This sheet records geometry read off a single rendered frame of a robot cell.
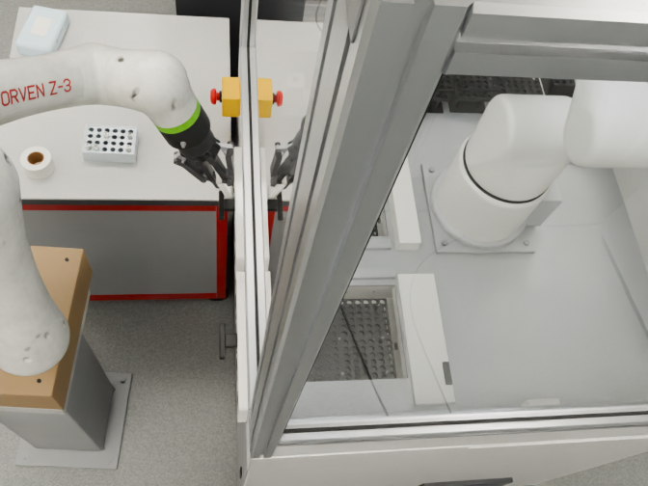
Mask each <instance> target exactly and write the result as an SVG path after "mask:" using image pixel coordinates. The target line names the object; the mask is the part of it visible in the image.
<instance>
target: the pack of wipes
mask: <svg viewBox="0 0 648 486"><path fill-rule="evenodd" d="M68 25H69V19H68V13H67V12H65V11H60V10H55V9H50V8H46V7H41V6H33V8H32V10H31V11H30V13H29V15H28V17H27V19H26V21H25V23H24V25H23V27H22V29H21V31H20V33H19V35H18V37H17V39H16V41H15V46H16V49H17V51H18V53H19V54H22V55H27V56H35V55H40V54H45V53H50V52H55V51H57V50H58V48H59V46H60V43H61V41H62V39H63V37H64V34H65V32H66V30H67V28H68Z"/></svg>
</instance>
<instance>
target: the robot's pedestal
mask: <svg viewBox="0 0 648 486"><path fill-rule="evenodd" d="M90 295H91V292H90V290H89V292H88V297H87V302H86V306H85V310H84V315H83V320H82V325H81V329H80V334H79V339H78V343H77V348H76V352H75V357H74V362H73V367H72V372H71V375H70V380H69V385H68V390H67V398H66V403H65V408H64V410H55V409H37V408H19V407H1V406H0V422H1V423H2V424H3V425H5V426H6V427H8V428H9V429H10V430H12V431H13V432H14V433H15V434H16V435H18V436H19V437H20V441H19V445H18V450H17V454H16V457H15V462H14V464H15V465H16V466H33V467H54V468H76V469H99V470H116V469H117V468H118V463H119V457H120V451H121V445H122V434H123V428H124V422H125V416H126V410H127V404H128V398H129V393H130V387H131V381H132V373H118V372H104V371H103V369H102V367H101V365H100V364H99V362H98V360H97V358H96V356H95V354H94V352H93V350H92V348H91V347H90V345H89V343H88V342H87V340H86V339H85V337H84V335H83V328H84V323H85V318H86V313H87V308H88V304H89V300H90Z"/></svg>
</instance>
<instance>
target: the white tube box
mask: <svg viewBox="0 0 648 486"><path fill-rule="evenodd" d="M104 131H107V132H108V134H109V138H108V139H105V138H104V136H103V132H104ZM129 132H130V133H132V140H128V138H127V133H129ZM138 140H139V134H138V128H137V127H134V126H115V125H97V124H86V127H85V133H84V140H83V146H82V151H81V152H82V155H83V158H84V161H85V160H86V161H102V162H123V163H136V157H137V148H138ZM86 144H90V145H91V150H86V148H85V145H86ZM94 144H98V146H99V150H98V151H95V150H94ZM126 146H130V147H131V152H126V149H125V147H126Z"/></svg>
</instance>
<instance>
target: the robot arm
mask: <svg viewBox="0 0 648 486"><path fill-rule="evenodd" d="M89 105H107V106H117V107H122V108H127V109H131V110H135V111H139V112H142V113H144V114H146V115H147V116H148V117H149V119H150V120H151V121H152V122H153V124H154V125H155V126H156V128H157V129H158V131H159V132H160V133H161V135H162V136H163V137H164V139H165V140H166V141H167V143H168V144H169V145H170V146H171V147H173V148H175V149H178V150H179V151H175V152H174V164H176V165H178V166H180V167H182V168H183V169H185V170H186V171H187V172H188V173H190V174H191V175H192V176H194V177H195V178H196V179H198V180H199V181H200V182H202V183H206V182H207V181H210V182H211V183H213V185H214V186H215V188H217V189H219V188H220V189H221V191H222V192H223V194H224V195H225V196H226V198H227V199H229V198H233V186H232V179H231V178H232V177H234V165H233V159H232V155H233V142H232V141H228V142H227V143H226V144H223V143H221V142H220V140H218V139H216V138H215V137H214V134H213V132H212V131H211V129H210V119H209V117H208V115H207V114H206V112H205V111H204V109H203V107H202V106H201V104H200V102H199V101H198V99H197V97H196V96H195V94H194V92H193V90H192V88H191V85H190V81H189V78H188V73H187V71H186V69H185V67H184V65H183V64H182V62H181V61H180V60H179V59H178V58H177V57H175V56H174V55H172V54H170V53H168V52H166V51H162V50H141V49H123V48H118V47H114V46H109V45H105V44H101V43H97V42H87V43H83V44H79V45H76V46H73V47H71V48H67V49H64V50H60V51H55V52H50V53H45V54H40V55H35V56H27V57H19V58H8V59H0V126H1V125H3V124H6V123H9V122H14V121H17V120H20V119H23V118H27V117H30V116H34V115H37V114H41V113H45V112H50V111H54V110H60V109H65V108H71V107H79V106H89ZM220 149H221V150H222V153H223V154H224V155H225V156H226V163H227V168H226V167H225V165H224V164H223V162H222V160H221V159H220V157H219V156H218V153H219V151H220ZM211 165H212V166H213V168H214V169H215V170H214V169H213V168H212V166H211ZM69 338H70V332H69V325H68V322H67V319H66V318H65V316H64V315H63V313H62V312H61V311H60V309H59V308H58V307H57V305H56V304H55V302H54V300H53V299H52V297H51V295H50V294H49V292H48V290H47V288H46V286H45V284H44V282H43V280H42V278H41V274H40V272H39V269H38V267H37V264H36V262H35V259H34V256H33V253H32V250H31V246H30V243H29V239H28V235H27V230H26V227H25V222H24V216H23V210H22V203H21V191H20V181H19V176H18V173H17V170H16V168H15V165H14V163H13V161H12V160H11V158H10V157H9V156H8V155H7V153H6V152H4V151H3V150H2V149H1V148H0V368H1V369H2V370H4V371H6V372H8V373H10V374H13V375H17V376H33V375H38V374H41V373H44V372H45V371H47V370H49V369H50V368H52V367H53V366H54V365H56V364H57V363H58V362H59V361H60V360H61V359H62V358H63V357H64V355H65V353H66V352H67V349H68V344H69Z"/></svg>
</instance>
